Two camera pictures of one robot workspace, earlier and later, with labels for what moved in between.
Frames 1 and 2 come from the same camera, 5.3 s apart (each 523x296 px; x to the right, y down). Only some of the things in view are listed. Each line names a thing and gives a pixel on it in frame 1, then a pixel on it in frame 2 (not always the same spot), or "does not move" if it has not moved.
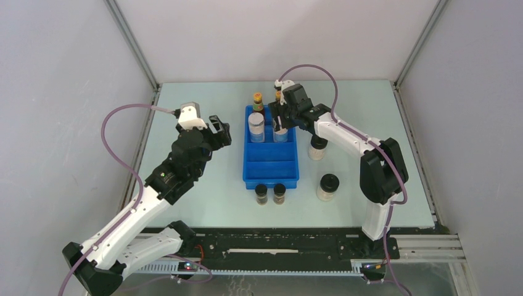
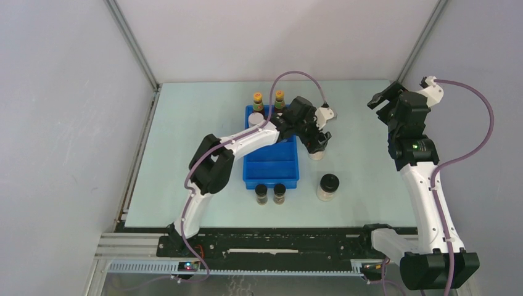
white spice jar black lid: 329,184 does not move
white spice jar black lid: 316,151 does not move
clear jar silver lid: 256,122 does not move
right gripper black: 278,110 to 390,94
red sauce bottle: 258,104 does not move
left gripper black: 222,129 to 310,141
